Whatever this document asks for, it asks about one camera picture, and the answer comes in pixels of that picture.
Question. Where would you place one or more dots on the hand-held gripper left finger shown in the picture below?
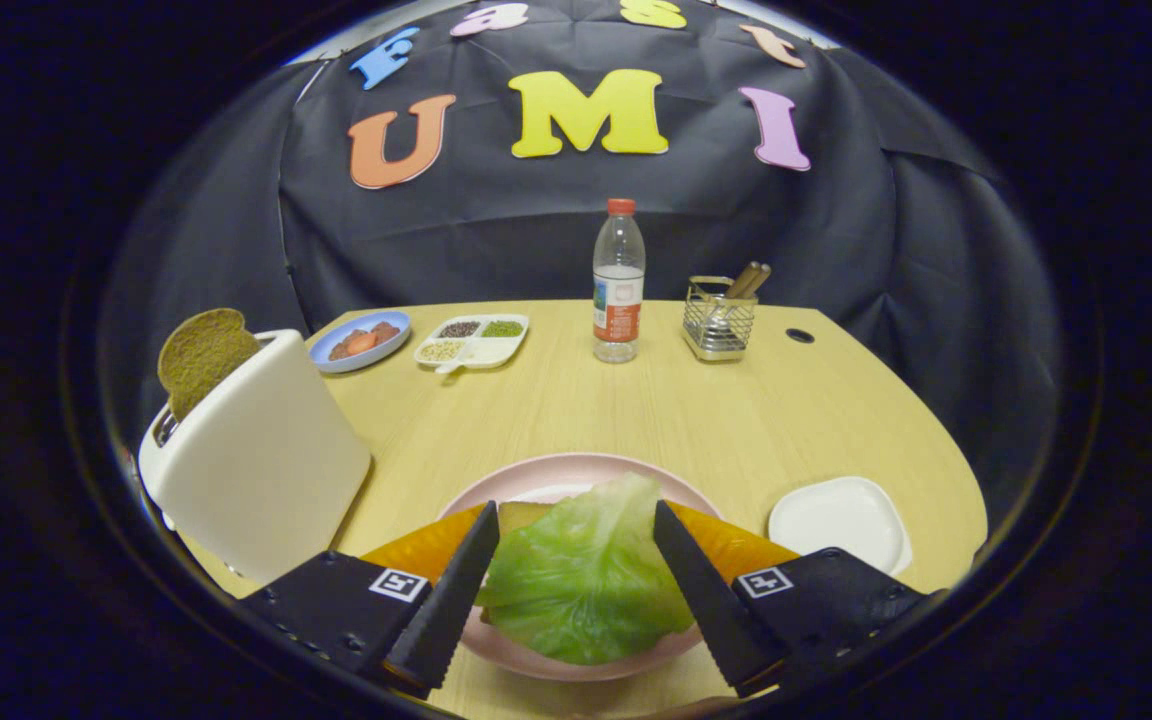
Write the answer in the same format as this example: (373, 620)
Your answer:
(456, 600)

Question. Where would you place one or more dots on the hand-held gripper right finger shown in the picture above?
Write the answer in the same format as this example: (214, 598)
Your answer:
(706, 600)

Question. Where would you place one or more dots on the green lettuce leaf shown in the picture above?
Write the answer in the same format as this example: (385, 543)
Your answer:
(586, 580)

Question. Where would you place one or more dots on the brown toast slice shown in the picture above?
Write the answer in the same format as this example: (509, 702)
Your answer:
(201, 355)

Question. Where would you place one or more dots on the bread slice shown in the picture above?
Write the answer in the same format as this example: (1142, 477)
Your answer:
(516, 515)

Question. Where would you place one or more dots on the small white plate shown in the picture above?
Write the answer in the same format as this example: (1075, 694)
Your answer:
(836, 520)

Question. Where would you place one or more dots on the pink round plate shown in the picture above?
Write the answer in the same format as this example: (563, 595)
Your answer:
(556, 470)

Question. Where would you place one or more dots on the white toaster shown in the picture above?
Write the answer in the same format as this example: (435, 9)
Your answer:
(266, 460)

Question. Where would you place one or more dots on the white divided bean tray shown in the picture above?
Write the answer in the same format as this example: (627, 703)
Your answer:
(476, 352)

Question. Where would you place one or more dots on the blue round plate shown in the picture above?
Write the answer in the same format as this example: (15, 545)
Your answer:
(391, 345)

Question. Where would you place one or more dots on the orange sausage slice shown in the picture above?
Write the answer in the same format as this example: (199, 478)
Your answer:
(362, 343)

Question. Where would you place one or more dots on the brown meat piece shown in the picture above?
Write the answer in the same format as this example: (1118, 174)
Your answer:
(385, 329)
(341, 349)

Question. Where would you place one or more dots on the clear water bottle red cap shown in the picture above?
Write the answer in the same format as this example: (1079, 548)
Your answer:
(619, 320)

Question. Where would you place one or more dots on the wooden chopstick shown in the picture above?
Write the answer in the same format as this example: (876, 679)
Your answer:
(741, 281)
(756, 281)

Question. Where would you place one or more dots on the black backdrop cloth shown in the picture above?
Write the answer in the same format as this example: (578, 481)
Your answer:
(496, 230)

